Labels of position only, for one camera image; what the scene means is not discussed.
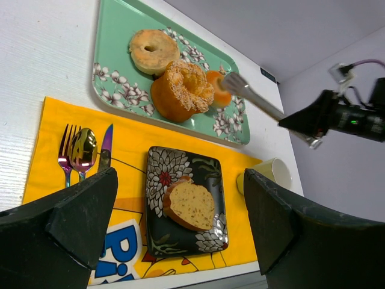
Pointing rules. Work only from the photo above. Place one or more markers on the brown bread loaf slice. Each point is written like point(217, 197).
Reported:
point(191, 206)

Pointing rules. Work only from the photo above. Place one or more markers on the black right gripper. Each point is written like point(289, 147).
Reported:
point(328, 112)

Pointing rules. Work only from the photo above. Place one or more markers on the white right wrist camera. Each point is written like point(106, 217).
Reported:
point(342, 73)

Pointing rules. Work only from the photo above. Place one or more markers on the sugared twisted ring bread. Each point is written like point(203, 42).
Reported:
point(182, 91)

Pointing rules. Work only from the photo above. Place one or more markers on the yellow cartoon placemat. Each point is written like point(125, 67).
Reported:
point(130, 144)

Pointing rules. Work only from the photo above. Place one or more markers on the right blue table label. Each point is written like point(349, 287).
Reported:
point(268, 75)

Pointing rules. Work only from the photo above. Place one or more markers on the green floral tray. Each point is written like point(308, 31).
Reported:
point(119, 84)

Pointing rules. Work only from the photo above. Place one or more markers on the plain pale bagel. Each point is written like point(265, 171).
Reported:
point(152, 50)

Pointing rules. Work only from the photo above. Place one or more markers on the iridescent knife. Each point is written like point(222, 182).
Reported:
point(105, 152)

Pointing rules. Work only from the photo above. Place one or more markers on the pale yellow mug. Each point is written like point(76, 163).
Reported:
point(276, 170)

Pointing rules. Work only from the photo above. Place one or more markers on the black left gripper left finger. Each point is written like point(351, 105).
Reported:
point(56, 241)

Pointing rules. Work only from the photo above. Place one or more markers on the iridescent spoon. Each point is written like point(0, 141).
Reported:
point(83, 152)

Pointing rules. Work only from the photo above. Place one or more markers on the small glazed orange donut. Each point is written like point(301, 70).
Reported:
point(222, 97)

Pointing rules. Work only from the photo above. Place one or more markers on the black floral square plate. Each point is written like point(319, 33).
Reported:
point(165, 237)

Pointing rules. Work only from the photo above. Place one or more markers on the metal serving tongs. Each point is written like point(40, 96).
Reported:
point(237, 85)

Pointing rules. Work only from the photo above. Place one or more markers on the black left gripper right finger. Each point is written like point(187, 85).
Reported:
point(302, 244)

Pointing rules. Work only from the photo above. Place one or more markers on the iridescent fork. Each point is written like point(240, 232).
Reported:
point(63, 156)

